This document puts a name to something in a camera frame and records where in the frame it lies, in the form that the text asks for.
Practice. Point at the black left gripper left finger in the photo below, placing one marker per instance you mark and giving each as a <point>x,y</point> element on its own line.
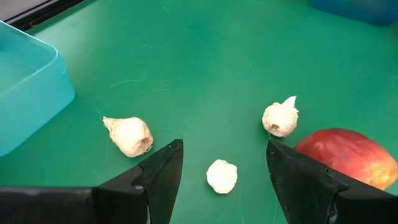
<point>155,186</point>

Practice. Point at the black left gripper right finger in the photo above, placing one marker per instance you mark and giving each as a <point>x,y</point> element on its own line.
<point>311,193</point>

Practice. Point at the red yellow apple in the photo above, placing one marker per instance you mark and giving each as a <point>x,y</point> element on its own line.
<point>348,155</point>

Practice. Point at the cream garlic bulb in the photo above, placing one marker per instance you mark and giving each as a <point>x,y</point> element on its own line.
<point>129,135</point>

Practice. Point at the small white garlic bulb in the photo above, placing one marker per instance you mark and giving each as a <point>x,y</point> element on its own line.
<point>221,175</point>

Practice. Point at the green table mat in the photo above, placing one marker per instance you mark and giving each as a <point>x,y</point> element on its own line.
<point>202,62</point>

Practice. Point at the teal plastic bin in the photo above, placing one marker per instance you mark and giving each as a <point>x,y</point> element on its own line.
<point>28,93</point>

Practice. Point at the blue plastic bin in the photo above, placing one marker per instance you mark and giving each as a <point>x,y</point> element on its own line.
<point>357,11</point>

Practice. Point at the black metal table frame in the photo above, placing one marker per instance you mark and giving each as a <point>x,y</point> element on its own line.
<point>46,12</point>

